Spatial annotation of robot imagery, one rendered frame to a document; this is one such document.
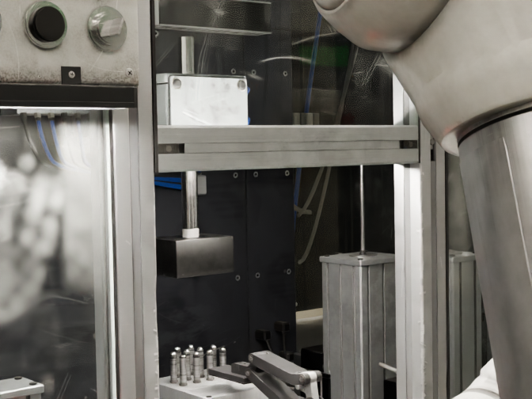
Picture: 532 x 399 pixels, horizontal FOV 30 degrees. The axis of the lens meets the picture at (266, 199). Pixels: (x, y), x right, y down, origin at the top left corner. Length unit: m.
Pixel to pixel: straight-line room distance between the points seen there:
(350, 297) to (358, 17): 0.94
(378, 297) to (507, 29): 0.97
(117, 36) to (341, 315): 0.63
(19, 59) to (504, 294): 0.53
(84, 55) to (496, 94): 0.52
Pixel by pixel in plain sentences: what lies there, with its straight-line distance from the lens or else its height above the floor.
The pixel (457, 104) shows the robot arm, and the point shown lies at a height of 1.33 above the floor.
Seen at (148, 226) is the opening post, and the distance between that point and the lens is 0.94.
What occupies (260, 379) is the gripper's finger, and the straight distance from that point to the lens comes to 1.13.
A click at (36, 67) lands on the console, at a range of 0.87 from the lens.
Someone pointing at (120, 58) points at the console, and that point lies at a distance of 0.92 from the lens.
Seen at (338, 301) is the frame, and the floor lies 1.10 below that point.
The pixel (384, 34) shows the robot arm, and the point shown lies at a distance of 0.46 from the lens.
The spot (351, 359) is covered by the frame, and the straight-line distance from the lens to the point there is 1.39.
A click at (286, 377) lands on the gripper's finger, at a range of 1.09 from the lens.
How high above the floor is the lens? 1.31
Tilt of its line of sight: 3 degrees down
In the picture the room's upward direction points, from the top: 1 degrees counter-clockwise
